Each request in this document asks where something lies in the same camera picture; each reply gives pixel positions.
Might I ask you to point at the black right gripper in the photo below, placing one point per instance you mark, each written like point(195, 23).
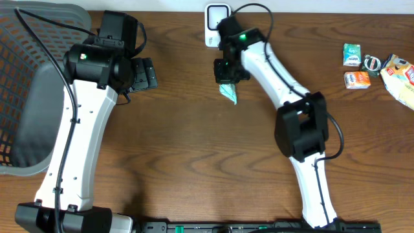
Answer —
point(221, 78)

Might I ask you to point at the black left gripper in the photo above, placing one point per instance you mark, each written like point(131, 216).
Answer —
point(147, 76)

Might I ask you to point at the mint Zappy wipes packet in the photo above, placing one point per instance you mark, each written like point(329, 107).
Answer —
point(229, 91)

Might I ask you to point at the teal tissue pack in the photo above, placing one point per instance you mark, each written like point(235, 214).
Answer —
point(351, 55)

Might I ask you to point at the orange tissue pack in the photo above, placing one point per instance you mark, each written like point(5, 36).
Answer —
point(357, 80)

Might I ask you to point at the Zam-Buk ointment tin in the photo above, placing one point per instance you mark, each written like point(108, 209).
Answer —
point(372, 65)

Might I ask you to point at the large yellow wipes packet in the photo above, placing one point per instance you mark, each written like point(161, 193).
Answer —
point(397, 76)

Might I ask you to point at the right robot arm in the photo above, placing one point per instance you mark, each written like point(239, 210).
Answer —
point(301, 129)

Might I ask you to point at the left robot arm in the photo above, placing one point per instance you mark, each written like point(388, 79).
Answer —
point(94, 73)

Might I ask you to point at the white barcode scanner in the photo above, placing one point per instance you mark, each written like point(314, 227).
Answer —
point(214, 13)

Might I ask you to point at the grey plastic mesh basket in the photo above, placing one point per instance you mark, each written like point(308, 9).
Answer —
point(31, 89)

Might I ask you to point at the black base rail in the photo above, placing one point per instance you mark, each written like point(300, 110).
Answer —
point(278, 226)

